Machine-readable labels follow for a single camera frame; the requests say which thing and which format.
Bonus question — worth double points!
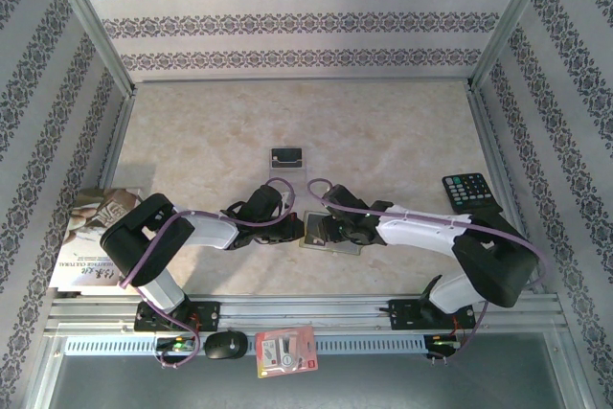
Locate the aluminium frame rail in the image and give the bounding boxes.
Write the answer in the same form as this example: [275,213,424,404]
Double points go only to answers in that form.
[95,87,138,190]
[466,85,547,295]
[133,75,473,86]

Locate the illustrated paperback book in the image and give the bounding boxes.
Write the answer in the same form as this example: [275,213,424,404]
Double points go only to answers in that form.
[50,187,145,293]

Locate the small green circuit board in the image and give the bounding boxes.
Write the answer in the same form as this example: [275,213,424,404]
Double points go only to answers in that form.
[155,336,200,352]
[425,334,462,352]

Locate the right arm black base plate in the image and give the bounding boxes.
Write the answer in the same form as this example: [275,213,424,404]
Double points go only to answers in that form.
[388,298,478,332]

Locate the red USB drive blister pack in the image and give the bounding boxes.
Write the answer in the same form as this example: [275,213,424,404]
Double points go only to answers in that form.
[253,325,320,379]

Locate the white slotted cable duct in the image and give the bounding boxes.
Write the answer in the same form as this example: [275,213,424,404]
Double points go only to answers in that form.
[64,334,427,356]

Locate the grey metal panel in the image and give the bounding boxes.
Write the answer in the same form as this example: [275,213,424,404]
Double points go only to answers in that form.
[28,331,590,409]

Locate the black computer mouse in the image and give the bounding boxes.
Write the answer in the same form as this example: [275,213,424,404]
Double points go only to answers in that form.
[204,330,249,360]

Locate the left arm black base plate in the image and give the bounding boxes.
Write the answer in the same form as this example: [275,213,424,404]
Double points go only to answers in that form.
[133,301,221,333]

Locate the black calculator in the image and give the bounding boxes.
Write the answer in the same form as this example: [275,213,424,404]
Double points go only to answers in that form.
[441,172,504,214]

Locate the aluminium frame post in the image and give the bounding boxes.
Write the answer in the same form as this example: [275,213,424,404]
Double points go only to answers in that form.
[40,0,138,99]
[467,0,561,94]

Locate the green card holder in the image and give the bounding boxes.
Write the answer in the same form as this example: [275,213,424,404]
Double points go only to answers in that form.
[299,210,364,257]

